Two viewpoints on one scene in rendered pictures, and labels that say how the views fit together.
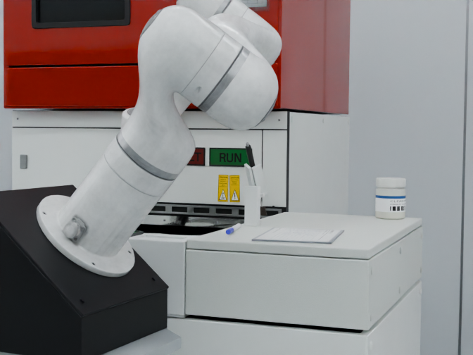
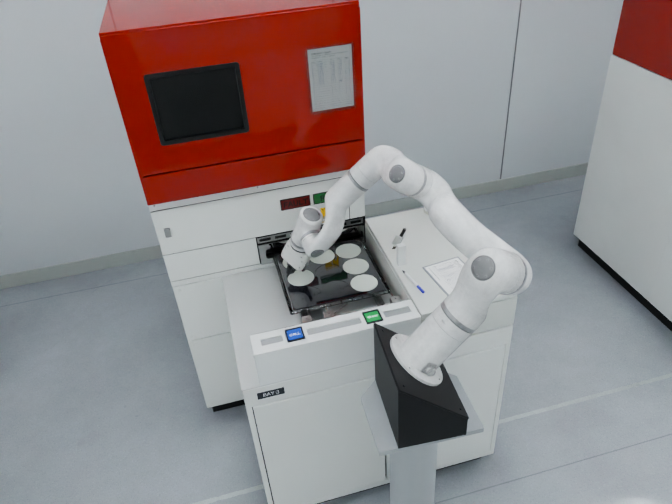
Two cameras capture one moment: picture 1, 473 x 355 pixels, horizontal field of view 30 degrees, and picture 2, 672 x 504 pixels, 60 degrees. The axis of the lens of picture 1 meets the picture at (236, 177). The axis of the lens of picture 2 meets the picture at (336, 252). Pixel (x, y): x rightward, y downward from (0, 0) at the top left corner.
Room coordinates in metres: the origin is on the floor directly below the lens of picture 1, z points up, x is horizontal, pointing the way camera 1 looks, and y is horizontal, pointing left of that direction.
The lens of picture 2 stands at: (0.60, 1.08, 2.24)
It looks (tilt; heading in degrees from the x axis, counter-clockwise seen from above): 35 degrees down; 327
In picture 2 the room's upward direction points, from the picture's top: 4 degrees counter-clockwise
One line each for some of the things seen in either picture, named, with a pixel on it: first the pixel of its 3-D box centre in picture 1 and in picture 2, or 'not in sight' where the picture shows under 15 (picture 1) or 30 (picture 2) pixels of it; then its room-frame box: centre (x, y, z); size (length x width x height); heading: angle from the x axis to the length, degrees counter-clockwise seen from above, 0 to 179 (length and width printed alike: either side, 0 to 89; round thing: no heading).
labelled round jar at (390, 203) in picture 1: (390, 198); not in sight; (2.09, -0.37, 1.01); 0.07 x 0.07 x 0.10
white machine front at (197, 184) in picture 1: (142, 184); (265, 224); (2.38, 0.25, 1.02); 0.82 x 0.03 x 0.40; 70
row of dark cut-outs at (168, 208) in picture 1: (201, 210); (310, 230); (2.31, 0.09, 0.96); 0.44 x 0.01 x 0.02; 70
